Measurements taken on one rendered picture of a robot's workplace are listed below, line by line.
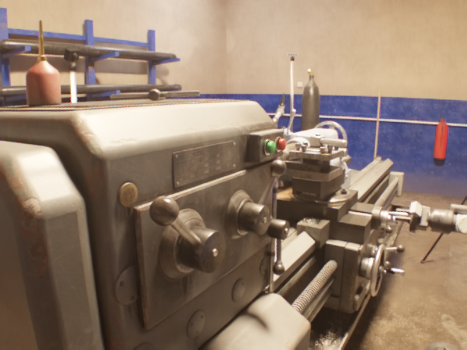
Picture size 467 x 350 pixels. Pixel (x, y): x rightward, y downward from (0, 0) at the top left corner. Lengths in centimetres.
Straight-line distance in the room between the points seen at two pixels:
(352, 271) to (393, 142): 434
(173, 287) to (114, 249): 15
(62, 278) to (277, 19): 601
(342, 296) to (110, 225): 115
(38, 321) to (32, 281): 6
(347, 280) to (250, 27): 549
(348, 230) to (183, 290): 92
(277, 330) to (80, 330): 52
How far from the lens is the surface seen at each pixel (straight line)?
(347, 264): 147
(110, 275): 56
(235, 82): 659
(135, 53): 454
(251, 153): 80
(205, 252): 59
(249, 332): 89
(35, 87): 74
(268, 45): 632
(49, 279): 50
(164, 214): 46
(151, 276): 60
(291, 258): 124
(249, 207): 74
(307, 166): 143
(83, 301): 54
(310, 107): 456
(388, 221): 156
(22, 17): 421
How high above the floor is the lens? 136
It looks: 13 degrees down
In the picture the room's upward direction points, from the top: straight up
